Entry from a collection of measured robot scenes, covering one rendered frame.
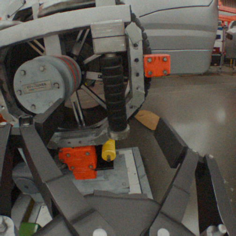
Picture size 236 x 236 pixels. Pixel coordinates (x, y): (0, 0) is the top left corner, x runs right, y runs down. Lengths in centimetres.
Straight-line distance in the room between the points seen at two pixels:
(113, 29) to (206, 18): 87
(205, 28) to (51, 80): 92
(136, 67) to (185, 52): 54
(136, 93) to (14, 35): 36
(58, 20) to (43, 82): 13
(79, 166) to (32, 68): 44
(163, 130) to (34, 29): 26
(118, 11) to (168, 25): 67
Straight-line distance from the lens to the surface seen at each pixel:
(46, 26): 28
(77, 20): 26
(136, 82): 46
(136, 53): 45
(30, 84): 35
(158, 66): 47
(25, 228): 32
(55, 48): 48
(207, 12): 106
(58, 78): 32
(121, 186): 85
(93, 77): 56
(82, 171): 65
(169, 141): 17
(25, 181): 87
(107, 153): 59
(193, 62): 98
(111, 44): 22
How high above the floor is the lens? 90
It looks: 26 degrees down
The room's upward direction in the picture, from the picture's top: 6 degrees counter-clockwise
